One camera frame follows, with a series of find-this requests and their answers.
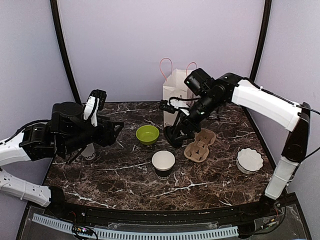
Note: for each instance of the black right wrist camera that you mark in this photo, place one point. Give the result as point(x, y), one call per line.
point(175, 104)

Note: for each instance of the black plastic cup lid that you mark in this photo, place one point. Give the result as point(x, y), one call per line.
point(176, 135)

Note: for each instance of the white scalloped ceramic bowl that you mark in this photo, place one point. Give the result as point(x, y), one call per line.
point(249, 161)

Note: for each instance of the black frame post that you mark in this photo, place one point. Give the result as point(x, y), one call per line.
point(261, 39)
point(63, 50)

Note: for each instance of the black right frame post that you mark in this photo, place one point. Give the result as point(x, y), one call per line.
point(261, 39)

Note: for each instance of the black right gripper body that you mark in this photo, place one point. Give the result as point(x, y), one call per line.
point(206, 105)

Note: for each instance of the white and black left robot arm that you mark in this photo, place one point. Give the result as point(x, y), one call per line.
point(67, 135)

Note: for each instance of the grey slotted cable duct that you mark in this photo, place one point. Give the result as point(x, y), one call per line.
point(121, 231)

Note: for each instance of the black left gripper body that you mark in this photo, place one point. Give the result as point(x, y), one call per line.
point(104, 139)

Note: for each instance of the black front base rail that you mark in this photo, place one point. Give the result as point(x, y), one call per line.
point(283, 220)

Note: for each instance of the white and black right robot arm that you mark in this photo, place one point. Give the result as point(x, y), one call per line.
point(231, 88)

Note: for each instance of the lime green plastic bowl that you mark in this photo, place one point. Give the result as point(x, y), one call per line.
point(147, 134)

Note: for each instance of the black paper coffee cup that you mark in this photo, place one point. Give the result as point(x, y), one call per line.
point(163, 162)

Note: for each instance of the brown cardboard cup carrier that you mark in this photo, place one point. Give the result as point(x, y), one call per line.
point(198, 150)

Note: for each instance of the black left frame post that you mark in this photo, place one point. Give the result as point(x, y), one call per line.
point(63, 50)

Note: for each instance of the white paper cup holding straws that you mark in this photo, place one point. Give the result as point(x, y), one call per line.
point(89, 152)

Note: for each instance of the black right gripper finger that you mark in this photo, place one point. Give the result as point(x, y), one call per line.
point(188, 131)
point(170, 135)

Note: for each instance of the white paper takeout bag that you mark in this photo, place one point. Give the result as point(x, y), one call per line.
point(174, 86)

